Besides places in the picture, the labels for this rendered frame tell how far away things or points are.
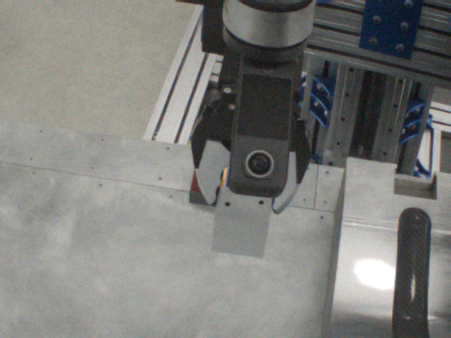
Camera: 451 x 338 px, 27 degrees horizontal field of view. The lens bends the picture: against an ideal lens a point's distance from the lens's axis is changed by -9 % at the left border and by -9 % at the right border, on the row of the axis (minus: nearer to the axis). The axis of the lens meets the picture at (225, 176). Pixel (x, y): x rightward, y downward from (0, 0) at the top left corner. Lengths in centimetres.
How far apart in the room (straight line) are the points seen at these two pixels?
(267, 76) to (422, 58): 72
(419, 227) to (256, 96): 31
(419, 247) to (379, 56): 55
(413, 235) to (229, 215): 22
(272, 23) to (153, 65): 177
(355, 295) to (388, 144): 84
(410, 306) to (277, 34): 34
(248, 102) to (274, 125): 3
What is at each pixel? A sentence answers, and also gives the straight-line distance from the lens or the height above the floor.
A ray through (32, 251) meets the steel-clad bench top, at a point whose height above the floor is 80.
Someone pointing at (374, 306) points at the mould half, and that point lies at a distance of 98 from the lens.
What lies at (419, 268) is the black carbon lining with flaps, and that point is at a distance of 102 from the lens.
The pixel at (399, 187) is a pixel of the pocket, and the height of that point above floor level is 86.
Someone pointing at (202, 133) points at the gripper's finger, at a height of 104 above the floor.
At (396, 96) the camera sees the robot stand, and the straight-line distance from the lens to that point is 172.
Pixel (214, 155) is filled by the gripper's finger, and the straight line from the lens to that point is 90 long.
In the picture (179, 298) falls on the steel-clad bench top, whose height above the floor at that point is 80.
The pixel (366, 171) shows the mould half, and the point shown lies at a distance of 109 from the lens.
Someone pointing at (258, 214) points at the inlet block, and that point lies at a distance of 93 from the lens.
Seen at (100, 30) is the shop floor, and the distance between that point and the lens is 267.
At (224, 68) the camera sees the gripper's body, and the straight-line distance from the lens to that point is 87.
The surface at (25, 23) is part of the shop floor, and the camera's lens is 272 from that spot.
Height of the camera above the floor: 166
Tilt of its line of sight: 47 degrees down
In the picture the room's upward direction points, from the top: 6 degrees clockwise
